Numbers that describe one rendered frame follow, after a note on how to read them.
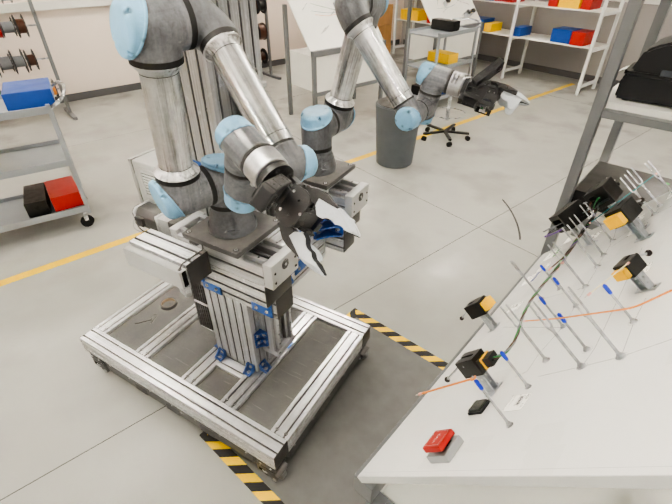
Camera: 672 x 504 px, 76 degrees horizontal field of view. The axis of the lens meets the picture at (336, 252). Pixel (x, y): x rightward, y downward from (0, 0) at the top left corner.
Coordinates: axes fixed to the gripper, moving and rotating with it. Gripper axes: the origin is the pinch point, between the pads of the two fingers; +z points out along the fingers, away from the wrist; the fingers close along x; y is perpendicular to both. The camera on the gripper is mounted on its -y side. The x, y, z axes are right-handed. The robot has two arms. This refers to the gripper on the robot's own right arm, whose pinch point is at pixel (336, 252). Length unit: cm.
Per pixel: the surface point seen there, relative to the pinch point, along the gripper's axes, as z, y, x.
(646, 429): 44.8, 7.7, -12.3
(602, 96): -9, 100, -70
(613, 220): 22, 71, -39
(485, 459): 37.7, 17.4, 10.6
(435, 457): 33.1, 22.4, 19.9
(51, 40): -639, 246, 182
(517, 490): 53, 57, 25
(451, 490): 43, 50, 35
